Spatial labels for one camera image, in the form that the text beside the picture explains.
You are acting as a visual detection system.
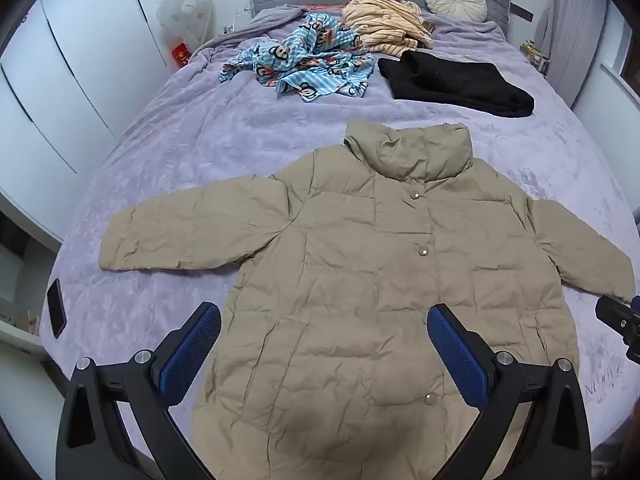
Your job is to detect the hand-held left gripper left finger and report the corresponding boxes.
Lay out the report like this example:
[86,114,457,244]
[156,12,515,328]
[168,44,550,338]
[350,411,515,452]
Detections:
[54,301,223,480]

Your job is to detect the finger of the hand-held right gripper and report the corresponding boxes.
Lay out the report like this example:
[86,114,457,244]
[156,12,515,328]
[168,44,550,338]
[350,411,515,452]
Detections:
[595,294,640,357]

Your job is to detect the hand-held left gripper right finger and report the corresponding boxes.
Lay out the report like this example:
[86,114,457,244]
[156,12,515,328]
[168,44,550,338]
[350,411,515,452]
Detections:
[427,302,593,480]

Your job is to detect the beige puffer jacket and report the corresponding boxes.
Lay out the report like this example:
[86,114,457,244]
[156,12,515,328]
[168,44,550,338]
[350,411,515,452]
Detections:
[99,119,636,480]

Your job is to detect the black smartphone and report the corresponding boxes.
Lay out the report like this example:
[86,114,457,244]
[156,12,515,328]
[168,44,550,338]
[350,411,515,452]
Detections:
[46,278,68,339]

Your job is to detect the purple plush bed blanket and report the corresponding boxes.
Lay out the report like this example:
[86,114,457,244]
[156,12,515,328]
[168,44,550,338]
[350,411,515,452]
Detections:
[41,2,640,480]

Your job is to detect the black garment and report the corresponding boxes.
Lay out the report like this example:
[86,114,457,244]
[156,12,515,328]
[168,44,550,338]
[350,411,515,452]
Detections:
[377,50,536,118]

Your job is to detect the bedside clutter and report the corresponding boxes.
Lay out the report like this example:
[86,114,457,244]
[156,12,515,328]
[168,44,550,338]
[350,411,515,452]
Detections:
[519,40,551,75]

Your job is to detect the light grey curtain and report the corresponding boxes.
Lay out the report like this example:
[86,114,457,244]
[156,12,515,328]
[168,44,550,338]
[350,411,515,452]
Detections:
[545,0,608,108]

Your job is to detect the blue monkey print cloth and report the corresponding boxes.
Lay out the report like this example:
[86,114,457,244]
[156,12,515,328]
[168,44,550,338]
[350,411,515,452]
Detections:
[219,11,376,103]

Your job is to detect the white wardrobe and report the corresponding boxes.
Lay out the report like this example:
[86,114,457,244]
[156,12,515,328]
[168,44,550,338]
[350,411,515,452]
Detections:
[0,0,173,176]

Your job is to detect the white covered standing fan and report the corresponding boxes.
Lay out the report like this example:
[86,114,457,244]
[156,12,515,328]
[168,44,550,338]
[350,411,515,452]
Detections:
[156,0,213,56]

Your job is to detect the cream striped garment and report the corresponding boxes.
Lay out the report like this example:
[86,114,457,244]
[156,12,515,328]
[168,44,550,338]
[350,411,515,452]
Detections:
[341,0,435,57]

